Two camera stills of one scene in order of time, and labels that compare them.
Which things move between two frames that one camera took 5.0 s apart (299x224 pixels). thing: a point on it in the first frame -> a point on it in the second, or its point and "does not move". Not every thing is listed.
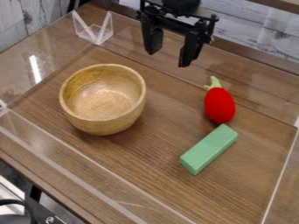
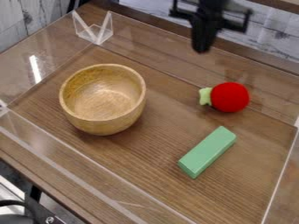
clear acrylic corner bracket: x=90 y=31 does not move
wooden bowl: x=101 y=97 does not move
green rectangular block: x=204 y=153 does not move
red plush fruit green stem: x=218 y=102 -> x=226 y=96
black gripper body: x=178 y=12 -> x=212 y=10
